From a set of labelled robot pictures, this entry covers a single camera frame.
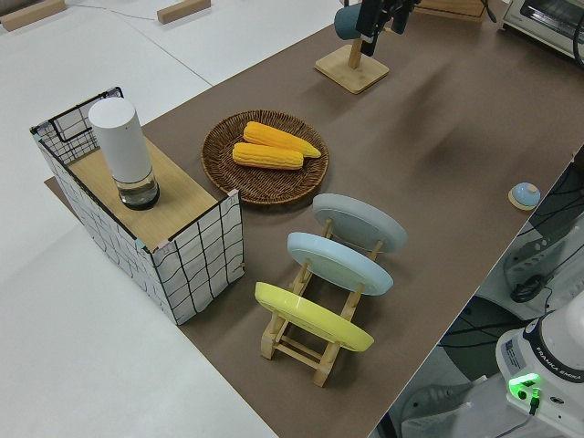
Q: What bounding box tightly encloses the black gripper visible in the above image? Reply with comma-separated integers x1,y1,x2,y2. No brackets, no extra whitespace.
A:
356,0,423,57

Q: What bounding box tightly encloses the teal mug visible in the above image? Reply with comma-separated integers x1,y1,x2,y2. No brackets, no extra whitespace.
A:
334,5,367,42

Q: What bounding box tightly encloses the bamboo mug tree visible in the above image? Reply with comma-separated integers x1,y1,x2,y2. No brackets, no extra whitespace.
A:
314,26,391,96

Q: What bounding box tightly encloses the yellow corn cob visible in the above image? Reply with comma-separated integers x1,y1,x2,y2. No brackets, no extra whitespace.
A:
232,141,306,172
243,120,323,160

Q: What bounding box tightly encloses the cream toaster oven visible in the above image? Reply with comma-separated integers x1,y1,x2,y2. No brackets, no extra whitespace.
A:
501,0,584,66

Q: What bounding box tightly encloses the grey plate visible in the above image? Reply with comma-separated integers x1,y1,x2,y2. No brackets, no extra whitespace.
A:
312,193,408,257

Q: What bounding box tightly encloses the short wooden block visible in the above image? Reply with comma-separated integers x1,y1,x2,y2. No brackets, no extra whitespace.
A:
156,0,214,26

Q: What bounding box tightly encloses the round wicker basket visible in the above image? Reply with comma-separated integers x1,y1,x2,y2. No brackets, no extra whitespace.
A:
202,109,330,207

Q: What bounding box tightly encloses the blue call bell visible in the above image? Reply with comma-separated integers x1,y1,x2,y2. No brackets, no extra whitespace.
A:
507,182,542,212

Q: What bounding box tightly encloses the light blue plate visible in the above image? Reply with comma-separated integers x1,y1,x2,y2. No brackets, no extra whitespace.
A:
287,231,395,298

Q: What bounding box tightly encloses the white cylindrical kettle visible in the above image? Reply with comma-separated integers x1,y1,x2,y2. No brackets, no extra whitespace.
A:
88,99,162,212

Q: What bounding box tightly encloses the yellow plate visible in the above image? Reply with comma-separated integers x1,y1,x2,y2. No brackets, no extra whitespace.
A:
254,281,376,354

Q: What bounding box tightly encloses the wooden plate rack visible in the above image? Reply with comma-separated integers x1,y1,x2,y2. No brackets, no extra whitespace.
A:
259,216,387,388

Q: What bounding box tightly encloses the long wooden block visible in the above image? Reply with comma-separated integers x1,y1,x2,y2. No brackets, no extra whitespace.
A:
0,0,66,32

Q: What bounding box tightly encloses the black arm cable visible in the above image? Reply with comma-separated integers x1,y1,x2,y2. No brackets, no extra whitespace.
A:
568,22,584,70

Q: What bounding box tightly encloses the wire shelf with wooden top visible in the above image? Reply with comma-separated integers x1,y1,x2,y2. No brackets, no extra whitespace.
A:
30,86,245,327

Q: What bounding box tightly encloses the black cable coil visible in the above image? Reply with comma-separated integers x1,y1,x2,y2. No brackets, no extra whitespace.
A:
510,275,556,304

